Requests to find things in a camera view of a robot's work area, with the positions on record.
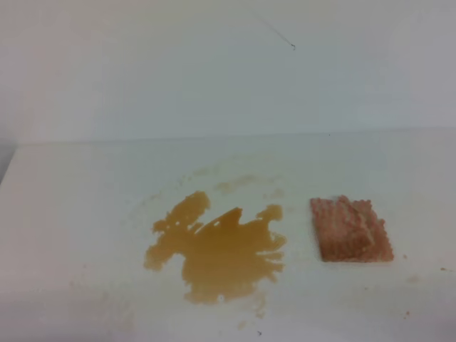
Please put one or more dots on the pink-brown textured rag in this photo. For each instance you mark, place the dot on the pink-brown textured rag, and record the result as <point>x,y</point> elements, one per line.
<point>350,231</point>

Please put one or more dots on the brown coffee spill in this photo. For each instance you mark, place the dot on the brown coffee spill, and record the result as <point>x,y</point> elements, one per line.
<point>224,259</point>

